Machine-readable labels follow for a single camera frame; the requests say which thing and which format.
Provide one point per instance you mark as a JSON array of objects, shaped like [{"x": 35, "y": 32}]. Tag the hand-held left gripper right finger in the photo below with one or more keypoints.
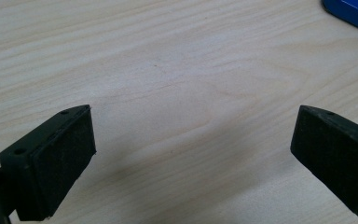
[{"x": 338, "y": 155}]

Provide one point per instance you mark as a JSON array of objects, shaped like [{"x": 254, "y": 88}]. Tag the blue stapler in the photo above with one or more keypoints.
[{"x": 354, "y": 12}]

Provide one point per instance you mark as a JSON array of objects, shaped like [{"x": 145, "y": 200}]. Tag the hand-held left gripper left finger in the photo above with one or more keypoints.
[{"x": 56, "y": 161}]

